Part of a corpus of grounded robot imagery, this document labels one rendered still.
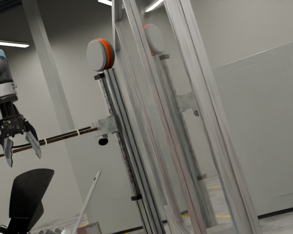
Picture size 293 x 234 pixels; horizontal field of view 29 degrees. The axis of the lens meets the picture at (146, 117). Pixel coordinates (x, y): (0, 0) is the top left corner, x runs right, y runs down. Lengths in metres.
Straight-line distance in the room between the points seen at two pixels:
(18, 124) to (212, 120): 0.87
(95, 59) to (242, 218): 1.81
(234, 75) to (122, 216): 3.54
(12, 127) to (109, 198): 8.09
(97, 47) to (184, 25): 1.68
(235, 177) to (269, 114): 6.37
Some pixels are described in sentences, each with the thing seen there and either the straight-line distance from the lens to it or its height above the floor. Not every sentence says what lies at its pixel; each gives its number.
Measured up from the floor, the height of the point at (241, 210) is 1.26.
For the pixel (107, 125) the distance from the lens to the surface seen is 2.65.
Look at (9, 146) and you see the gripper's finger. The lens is 1.84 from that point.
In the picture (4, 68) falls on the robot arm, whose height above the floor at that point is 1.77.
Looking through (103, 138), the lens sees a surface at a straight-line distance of 2.65.
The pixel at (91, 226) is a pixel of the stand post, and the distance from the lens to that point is 2.44.
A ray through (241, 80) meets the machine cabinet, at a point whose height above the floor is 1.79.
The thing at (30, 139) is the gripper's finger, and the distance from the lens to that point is 1.79.
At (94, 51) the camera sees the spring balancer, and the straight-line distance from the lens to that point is 2.75.
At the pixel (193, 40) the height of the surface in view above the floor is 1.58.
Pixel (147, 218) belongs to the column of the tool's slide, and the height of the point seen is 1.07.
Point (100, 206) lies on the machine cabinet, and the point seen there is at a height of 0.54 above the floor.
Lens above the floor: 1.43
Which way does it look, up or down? 2 degrees up
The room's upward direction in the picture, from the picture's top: 17 degrees counter-clockwise
